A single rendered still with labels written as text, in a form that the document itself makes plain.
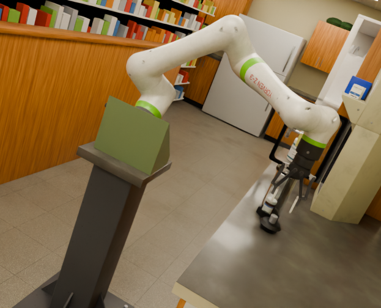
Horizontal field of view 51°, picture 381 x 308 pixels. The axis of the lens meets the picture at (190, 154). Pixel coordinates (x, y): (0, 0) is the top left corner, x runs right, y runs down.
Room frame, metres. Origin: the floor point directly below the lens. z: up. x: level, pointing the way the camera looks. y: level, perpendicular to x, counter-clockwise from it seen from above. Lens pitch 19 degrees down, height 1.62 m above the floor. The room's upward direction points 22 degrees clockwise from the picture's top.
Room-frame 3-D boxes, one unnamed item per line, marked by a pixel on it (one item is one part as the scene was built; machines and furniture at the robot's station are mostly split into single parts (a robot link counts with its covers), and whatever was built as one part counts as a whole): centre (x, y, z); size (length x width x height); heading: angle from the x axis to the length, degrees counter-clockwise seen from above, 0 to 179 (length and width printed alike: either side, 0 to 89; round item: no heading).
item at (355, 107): (2.03, -0.64, 1.46); 0.32 x 0.11 x 0.10; 165
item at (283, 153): (2.22, -0.58, 1.19); 0.30 x 0.01 x 0.40; 68
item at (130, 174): (1.66, 0.26, 0.92); 0.32 x 0.32 x 0.04; 77
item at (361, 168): (1.98, -0.82, 1.33); 0.32 x 0.25 x 0.77; 165
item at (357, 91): (1.98, -0.63, 1.54); 0.05 x 0.05 x 0.06; 60
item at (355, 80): (2.12, -0.67, 1.56); 0.10 x 0.10 x 0.09; 75
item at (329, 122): (1.46, -0.40, 1.41); 0.13 x 0.11 x 0.14; 122
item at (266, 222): (1.47, -0.40, 0.97); 0.09 x 0.09 x 0.07
